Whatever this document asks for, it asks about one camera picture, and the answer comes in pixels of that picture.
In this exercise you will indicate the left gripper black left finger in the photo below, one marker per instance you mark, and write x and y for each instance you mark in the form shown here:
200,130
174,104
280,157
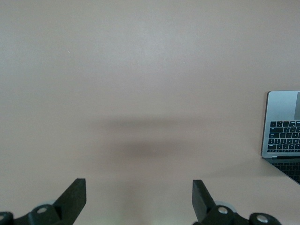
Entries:
70,199

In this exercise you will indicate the grey laptop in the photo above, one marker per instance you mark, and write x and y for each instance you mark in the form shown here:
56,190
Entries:
281,105

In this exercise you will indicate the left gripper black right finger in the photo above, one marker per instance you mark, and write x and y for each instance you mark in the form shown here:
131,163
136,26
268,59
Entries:
204,206

